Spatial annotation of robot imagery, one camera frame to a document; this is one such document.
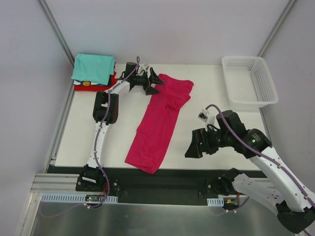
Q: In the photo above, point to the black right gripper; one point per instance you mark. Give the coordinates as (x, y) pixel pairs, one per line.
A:
(203, 143)

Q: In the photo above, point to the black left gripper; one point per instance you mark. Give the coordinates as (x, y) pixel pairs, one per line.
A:
(148, 80)

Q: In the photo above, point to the crimson pink t shirt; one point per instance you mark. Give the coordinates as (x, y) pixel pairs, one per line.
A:
(155, 131)

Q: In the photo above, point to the white plastic basket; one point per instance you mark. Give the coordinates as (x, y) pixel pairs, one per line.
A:
(249, 83)

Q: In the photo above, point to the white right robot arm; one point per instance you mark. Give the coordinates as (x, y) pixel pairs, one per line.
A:
(292, 202)

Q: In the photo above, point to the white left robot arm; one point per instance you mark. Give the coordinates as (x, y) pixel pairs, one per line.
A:
(105, 113)

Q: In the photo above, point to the folded teal t shirt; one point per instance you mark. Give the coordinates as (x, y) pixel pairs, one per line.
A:
(93, 68)

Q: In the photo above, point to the folded dark printed t shirt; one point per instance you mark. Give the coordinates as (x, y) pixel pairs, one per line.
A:
(89, 86)

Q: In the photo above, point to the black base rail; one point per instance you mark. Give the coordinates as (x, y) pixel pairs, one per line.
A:
(164, 187)

